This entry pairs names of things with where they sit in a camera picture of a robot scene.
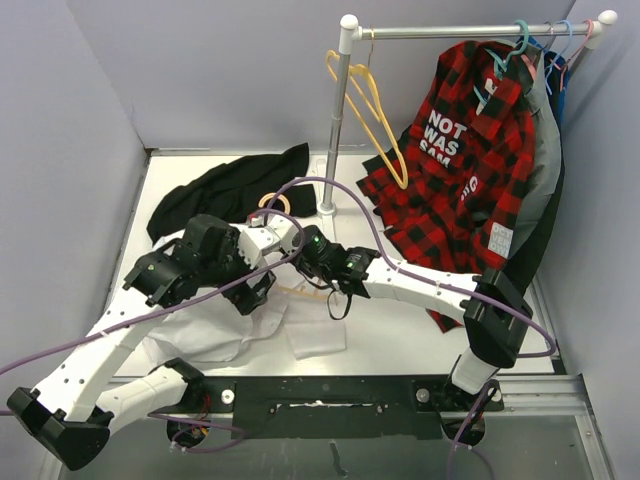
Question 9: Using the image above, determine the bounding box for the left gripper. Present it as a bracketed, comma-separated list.
[198, 228, 274, 313]

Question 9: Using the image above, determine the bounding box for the beige plastic hanger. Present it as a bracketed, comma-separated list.
[258, 192, 337, 301]

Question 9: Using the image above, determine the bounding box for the white shirt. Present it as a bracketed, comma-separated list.
[142, 264, 347, 364]

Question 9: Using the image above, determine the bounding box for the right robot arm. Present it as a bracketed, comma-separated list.
[292, 225, 532, 409]

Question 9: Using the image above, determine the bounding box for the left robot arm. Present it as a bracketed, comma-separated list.
[7, 215, 285, 471]

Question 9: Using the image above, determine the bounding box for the red black plaid shirt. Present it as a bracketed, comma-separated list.
[356, 40, 539, 333]

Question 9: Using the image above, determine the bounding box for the yellow plastic hanger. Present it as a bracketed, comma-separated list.
[325, 37, 410, 190]

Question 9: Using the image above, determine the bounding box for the teal hanger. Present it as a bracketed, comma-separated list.
[473, 19, 530, 107]

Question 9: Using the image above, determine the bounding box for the pink hanger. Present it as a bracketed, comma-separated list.
[559, 19, 595, 92]

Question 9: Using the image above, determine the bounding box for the blue hanger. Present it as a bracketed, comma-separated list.
[545, 19, 574, 95]

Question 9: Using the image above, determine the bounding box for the black hanging garment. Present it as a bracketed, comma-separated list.
[502, 144, 565, 294]

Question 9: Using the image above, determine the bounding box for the grey garment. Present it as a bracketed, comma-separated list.
[509, 45, 561, 259]

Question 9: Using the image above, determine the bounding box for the metal clothes rack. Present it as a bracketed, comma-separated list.
[316, 10, 618, 223]

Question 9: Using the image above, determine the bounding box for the blue garment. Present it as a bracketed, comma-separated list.
[528, 36, 570, 126]

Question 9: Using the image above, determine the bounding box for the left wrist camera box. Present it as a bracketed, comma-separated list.
[238, 215, 298, 267]

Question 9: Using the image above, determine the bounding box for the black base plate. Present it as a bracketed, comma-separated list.
[159, 375, 504, 440]

